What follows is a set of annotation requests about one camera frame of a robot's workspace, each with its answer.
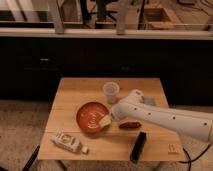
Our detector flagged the orange ceramic bowl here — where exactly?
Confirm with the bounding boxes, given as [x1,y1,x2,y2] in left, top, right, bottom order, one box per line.
[76,102,109,133]

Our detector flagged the blue sponge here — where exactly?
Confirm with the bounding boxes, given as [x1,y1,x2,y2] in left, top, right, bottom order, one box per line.
[144,97,156,106]

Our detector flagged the cardboard box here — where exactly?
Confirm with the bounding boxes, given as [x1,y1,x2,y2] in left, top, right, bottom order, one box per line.
[139,7,181,30]

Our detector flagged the black rectangular box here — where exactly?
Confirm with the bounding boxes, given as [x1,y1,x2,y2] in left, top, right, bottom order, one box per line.
[130,132,146,163]

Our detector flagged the white plastic bottle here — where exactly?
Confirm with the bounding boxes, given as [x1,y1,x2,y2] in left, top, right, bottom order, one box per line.
[50,132,89,154]

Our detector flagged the wooden table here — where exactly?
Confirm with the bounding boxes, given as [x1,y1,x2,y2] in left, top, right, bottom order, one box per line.
[38,78,184,161]

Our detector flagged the black cable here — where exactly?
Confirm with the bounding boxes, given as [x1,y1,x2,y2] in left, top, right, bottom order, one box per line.
[179,143,213,171]

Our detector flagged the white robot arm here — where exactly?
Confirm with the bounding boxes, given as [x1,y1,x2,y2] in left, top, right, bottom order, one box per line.
[98,89,213,145]

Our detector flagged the clear plastic cup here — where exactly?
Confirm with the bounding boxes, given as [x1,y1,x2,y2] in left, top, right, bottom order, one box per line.
[103,82,120,104]

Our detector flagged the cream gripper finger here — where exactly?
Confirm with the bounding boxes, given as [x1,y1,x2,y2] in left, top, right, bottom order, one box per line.
[98,115,111,128]

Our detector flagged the dark cabinet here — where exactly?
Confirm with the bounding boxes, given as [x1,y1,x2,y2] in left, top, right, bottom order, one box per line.
[0,37,213,106]

